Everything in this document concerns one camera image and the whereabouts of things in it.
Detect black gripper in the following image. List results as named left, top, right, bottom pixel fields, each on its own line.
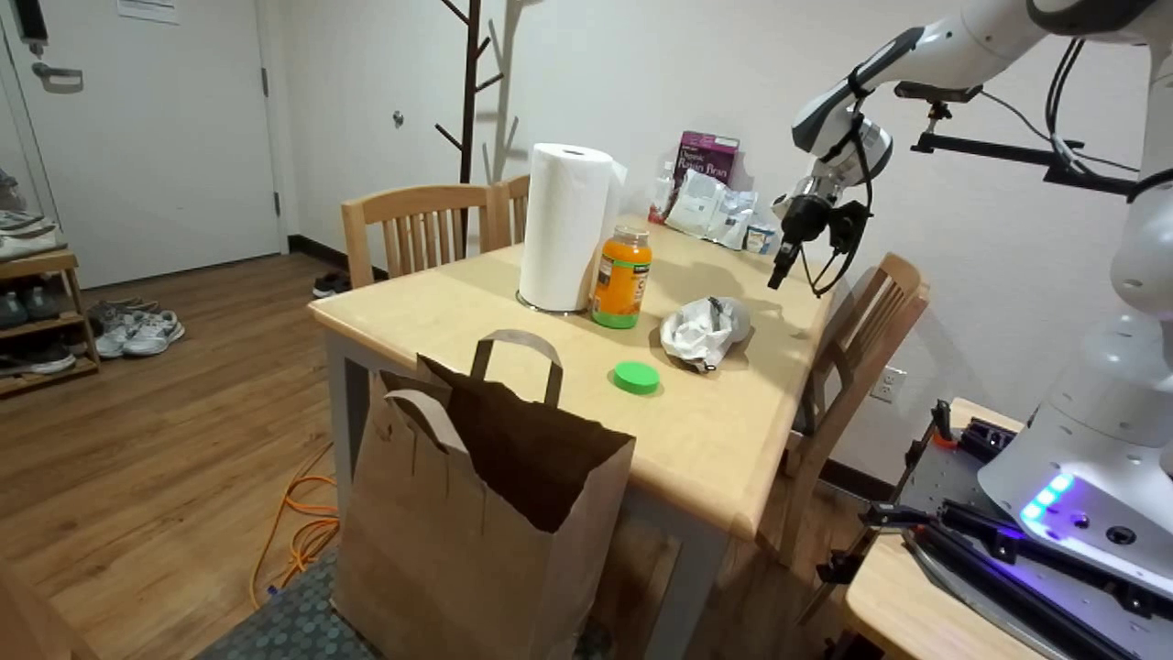
left=765, top=189, right=876, bottom=295

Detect brown paper bag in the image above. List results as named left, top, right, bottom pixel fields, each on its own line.
left=331, top=326, right=636, bottom=660

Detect light wooden chair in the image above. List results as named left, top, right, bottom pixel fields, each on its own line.
left=337, top=180, right=495, bottom=295
left=756, top=250, right=930, bottom=582
left=480, top=172, right=535, bottom=254

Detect white plastic bags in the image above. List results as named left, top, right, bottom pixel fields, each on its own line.
left=657, top=166, right=784, bottom=258

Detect purple package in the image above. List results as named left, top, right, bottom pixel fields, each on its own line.
left=674, top=129, right=745, bottom=191

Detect orange juice jar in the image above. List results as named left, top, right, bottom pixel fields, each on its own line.
left=586, top=230, right=657, bottom=335

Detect green round lid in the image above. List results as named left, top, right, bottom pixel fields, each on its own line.
left=610, top=355, right=663, bottom=399

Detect white paper towel roll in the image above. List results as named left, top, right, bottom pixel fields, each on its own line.
left=517, top=139, right=630, bottom=320

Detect grey mounting plate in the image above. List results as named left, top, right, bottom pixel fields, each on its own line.
left=893, top=426, right=1173, bottom=660

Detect small wooden robot table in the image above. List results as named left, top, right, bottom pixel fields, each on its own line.
left=844, top=395, right=1173, bottom=660

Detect dark coat rack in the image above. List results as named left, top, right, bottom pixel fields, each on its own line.
left=434, top=0, right=511, bottom=254

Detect black metal bar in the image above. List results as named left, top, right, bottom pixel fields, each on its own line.
left=910, top=536, right=1112, bottom=660

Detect grey patterned rug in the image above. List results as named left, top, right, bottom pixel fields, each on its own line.
left=198, top=551, right=377, bottom=660

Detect white sneaker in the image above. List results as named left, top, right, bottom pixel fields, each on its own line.
left=117, top=307, right=192, bottom=365
left=88, top=301, right=159, bottom=350

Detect white door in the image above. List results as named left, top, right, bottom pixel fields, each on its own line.
left=0, top=0, right=285, bottom=295

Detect paper sign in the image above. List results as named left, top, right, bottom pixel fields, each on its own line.
left=117, top=0, right=184, bottom=25

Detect wooden shoe rack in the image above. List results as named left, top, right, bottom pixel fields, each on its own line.
left=0, top=241, right=103, bottom=405

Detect dark shoe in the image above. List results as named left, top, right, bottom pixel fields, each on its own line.
left=0, top=284, right=66, bottom=329

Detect white sneakers on rack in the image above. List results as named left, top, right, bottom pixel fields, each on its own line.
left=0, top=169, right=60, bottom=263

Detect black door lock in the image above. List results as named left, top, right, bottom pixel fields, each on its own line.
left=6, top=0, right=51, bottom=60

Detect white wall outlet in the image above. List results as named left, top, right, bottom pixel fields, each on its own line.
left=867, top=365, right=914, bottom=406

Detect black camera stand rod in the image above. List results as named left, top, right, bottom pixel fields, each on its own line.
left=893, top=79, right=1146, bottom=200

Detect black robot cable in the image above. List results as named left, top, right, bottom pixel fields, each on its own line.
left=976, top=35, right=1152, bottom=189

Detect orange cable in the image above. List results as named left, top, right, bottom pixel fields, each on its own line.
left=249, top=471, right=346, bottom=604

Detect metal door handle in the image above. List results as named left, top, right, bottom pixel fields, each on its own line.
left=28, top=60, right=88, bottom=97

